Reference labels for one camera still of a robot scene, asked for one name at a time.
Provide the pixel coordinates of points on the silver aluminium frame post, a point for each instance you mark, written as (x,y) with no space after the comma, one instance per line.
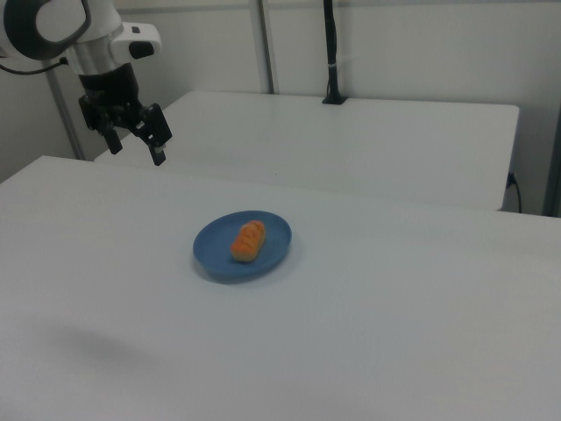
(66,118)
(266,44)

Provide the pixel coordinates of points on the blue round plate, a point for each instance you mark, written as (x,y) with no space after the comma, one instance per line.
(219,263)

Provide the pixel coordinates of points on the orange bread loaf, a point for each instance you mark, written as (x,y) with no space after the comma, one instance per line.
(247,241)

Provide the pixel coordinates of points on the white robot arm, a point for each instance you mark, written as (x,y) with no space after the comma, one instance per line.
(57,19)

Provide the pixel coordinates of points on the black camera pole with clamp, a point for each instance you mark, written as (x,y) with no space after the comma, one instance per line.
(331,44)

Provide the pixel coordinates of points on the white side table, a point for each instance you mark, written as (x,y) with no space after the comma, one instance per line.
(350,144)

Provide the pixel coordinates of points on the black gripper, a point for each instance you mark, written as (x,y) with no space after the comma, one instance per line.
(109,85)

